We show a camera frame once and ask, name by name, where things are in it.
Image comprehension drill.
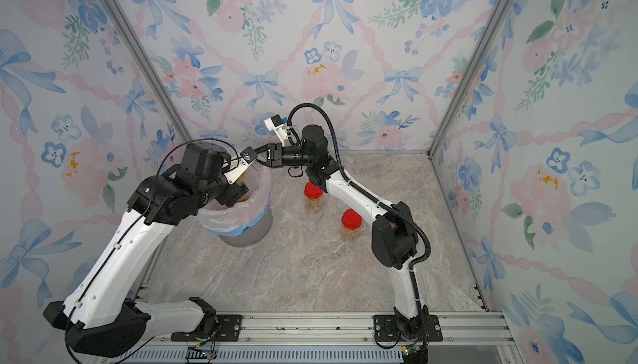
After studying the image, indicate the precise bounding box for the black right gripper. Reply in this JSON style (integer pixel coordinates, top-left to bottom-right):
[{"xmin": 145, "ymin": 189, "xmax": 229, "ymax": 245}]
[{"xmin": 251, "ymin": 144, "xmax": 317, "ymax": 170}]

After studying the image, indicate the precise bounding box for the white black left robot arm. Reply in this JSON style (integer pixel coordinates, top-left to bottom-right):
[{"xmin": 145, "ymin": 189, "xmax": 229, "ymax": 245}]
[{"xmin": 43, "ymin": 138, "xmax": 257, "ymax": 360}]

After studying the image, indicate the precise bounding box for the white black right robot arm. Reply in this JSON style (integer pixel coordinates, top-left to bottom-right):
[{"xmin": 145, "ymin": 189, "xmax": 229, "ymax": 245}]
[{"xmin": 256, "ymin": 117, "xmax": 431, "ymax": 342}]

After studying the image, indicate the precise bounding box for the clear jar with peanuts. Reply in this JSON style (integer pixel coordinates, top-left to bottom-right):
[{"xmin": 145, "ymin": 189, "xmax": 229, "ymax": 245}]
[
  {"xmin": 306, "ymin": 195, "xmax": 324, "ymax": 211},
  {"xmin": 341, "ymin": 209, "xmax": 363, "ymax": 240}
]

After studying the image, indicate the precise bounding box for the red jar lid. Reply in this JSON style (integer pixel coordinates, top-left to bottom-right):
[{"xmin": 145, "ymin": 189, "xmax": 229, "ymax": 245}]
[
  {"xmin": 342, "ymin": 209, "xmax": 363, "ymax": 230},
  {"xmin": 304, "ymin": 181, "xmax": 324, "ymax": 200}
]

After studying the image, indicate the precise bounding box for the pink trash bag liner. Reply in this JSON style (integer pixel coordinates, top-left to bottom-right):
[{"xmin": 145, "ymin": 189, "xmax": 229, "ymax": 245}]
[{"xmin": 195, "ymin": 165, "xmax": 272, "ymax": 238}]

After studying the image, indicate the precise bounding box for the metal mesh trash bin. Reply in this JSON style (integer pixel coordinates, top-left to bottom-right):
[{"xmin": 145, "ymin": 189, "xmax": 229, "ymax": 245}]
[{"xmin": 219, "ymin": 206, "xmax": 273, "ymax": 248}]

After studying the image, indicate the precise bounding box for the thin black left cable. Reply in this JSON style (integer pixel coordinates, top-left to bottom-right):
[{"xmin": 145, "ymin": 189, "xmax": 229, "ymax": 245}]
[{"xmin": 154, "ymin": 138, "xmax": 240, "ymax": 206}]

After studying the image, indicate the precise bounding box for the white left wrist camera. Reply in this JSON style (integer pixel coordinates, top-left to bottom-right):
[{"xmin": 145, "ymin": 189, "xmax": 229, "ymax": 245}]
[{"xmin": 224, "ymin": 147, "xmax": 258, "ymax": 185}]

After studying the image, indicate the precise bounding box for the black corrugated cable conduit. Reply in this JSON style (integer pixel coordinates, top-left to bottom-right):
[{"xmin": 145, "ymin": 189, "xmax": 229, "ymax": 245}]
[{"xmin": 287, "ymin": 102, "xmax": 432, "ymax": 270}]

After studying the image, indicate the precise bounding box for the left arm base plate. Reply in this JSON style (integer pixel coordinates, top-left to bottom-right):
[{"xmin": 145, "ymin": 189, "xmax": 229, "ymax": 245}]
[{"xmin": 189, "ymin": 314, "xmax": 244, "ymax": 342}]

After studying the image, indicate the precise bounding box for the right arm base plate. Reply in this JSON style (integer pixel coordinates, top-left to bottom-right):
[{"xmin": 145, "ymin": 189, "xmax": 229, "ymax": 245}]
[{"xmin": 372, "ymin": 314, "xmax": 444, "ymax": 342}]

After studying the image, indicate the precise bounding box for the aluminium corner post left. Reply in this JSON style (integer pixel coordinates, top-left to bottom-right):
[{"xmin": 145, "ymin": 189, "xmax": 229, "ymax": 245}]
[{"xmin": 100, "ymin": 0, "xmax": 192, "ymax": 141}]

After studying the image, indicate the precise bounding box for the aluminium corner post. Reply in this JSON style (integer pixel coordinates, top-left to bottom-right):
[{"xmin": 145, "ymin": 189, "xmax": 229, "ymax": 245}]
[
  {"xmin": 100, "ymin": 0, "xmax": 192, "ymax": 141},
  {"xmin": 428, "ymin": 0, "xmax": 514, "ymax": 161}
]

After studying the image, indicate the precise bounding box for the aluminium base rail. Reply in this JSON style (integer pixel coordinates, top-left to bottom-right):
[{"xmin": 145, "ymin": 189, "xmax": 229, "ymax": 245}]
[{"xmin": 114, "ymin": 312, "xmax": 523, "ymax": 363}]

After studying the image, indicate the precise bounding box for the aluminium corner post right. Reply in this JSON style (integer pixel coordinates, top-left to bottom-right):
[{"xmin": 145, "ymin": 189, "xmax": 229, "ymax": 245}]
[{"xmin": 428, "ymin": 0, "xmax": 514, "ymax": 161}]

